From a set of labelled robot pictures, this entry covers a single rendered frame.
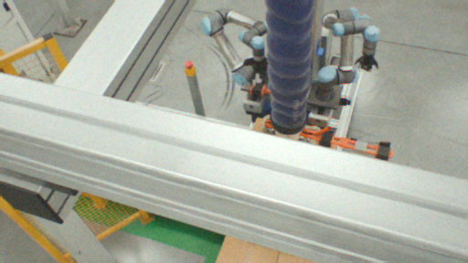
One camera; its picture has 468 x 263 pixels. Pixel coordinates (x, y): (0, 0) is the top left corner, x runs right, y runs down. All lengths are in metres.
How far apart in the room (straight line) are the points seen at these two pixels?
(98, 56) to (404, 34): 4.83
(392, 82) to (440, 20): 1.12
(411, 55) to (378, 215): 4.86
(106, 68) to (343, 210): 0.53
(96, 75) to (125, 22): 0.14
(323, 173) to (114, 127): 0.24
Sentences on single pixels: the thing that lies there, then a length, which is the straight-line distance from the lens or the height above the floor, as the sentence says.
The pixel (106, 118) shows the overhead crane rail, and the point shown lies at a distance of 0.54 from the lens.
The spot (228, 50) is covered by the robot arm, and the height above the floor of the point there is 1.37.
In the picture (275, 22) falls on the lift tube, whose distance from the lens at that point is 2.25.
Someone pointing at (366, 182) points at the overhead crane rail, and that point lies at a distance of 0.47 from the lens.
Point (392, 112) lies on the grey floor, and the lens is 4.72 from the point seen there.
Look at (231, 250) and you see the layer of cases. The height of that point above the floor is 0.54.
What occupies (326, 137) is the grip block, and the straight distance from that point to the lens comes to 2.97.
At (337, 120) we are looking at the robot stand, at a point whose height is 0.23.
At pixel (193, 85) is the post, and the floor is 0.82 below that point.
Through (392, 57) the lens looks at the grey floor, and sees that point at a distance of 5.23.
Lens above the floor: 3.61
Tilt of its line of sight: 53 degrees down
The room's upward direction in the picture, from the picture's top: 9 degrees counter-clockwise
